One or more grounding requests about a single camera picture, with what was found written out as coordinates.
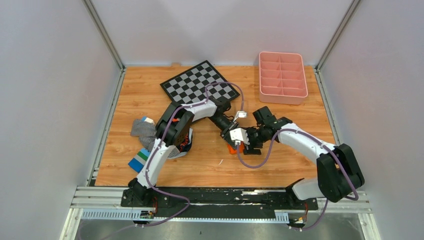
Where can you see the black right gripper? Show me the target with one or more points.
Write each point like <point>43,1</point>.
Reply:
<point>249,149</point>

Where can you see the white slotted cable duct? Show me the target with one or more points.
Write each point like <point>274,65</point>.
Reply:
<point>144,215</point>

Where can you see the pink compartment tray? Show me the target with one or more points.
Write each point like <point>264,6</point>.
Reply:
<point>282,78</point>

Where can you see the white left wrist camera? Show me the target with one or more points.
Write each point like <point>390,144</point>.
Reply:
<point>240,114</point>

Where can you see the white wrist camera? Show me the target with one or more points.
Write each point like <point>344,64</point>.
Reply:
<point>239,135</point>
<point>240,114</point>

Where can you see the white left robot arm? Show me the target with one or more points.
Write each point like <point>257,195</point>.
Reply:
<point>169,138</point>

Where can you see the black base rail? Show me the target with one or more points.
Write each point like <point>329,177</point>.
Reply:
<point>224,202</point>

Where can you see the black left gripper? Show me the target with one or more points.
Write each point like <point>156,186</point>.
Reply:
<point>226,136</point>

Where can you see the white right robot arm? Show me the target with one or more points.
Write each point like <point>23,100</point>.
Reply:
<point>338,172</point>

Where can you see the black white checkerboard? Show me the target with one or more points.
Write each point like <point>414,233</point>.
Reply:
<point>189,86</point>

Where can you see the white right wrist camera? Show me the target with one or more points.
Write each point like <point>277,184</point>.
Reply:
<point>239,135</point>

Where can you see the grey striped underwear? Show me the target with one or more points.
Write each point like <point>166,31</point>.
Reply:
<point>144,129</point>

